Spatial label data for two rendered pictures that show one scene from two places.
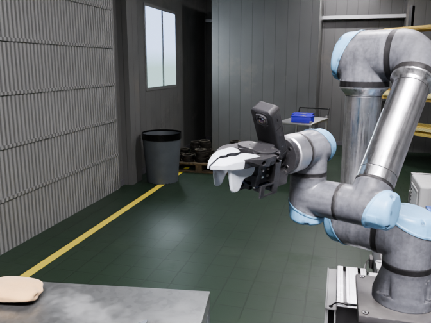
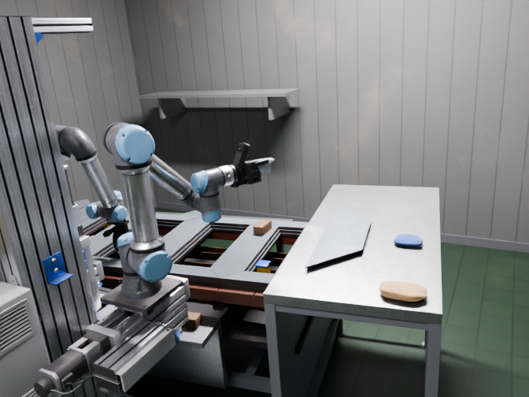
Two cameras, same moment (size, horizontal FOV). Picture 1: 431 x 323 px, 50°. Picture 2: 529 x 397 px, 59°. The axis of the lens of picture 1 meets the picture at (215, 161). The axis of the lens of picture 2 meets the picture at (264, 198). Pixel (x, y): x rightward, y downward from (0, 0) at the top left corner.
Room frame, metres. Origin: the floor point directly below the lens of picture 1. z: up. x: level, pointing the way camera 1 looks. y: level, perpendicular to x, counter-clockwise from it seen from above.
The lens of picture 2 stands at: (2.47, 0.39, 1.90)
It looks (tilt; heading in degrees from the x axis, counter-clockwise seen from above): 19 degrees down; 194
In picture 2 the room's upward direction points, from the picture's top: 4 degrees counter-clockwise
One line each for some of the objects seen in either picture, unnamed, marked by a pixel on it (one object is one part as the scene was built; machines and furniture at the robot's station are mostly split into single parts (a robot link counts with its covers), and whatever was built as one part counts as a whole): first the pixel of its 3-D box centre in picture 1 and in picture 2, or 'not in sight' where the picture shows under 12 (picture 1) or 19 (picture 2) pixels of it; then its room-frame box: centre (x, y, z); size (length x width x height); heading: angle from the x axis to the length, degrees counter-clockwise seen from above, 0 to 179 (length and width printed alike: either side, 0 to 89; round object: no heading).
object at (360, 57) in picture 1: (361, 143); (140, 205); (1.13, -0.36, 1.41); 0.15 x 0.12 x 0.55; 49
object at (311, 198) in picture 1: (314, 197); (208, 205); (0.91, -0.21, 1.34); 0.11 x 0.08 x 0.11; 49
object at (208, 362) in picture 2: not in sight; (111, 338); (0.62, -0.95, 0.48); 1.30 x 0.04 x 0.35; 83
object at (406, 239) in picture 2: not in sight; (408, 239); (0.59, 0.54, 1.07); 0.12 x 0.10 x 0.03; 83
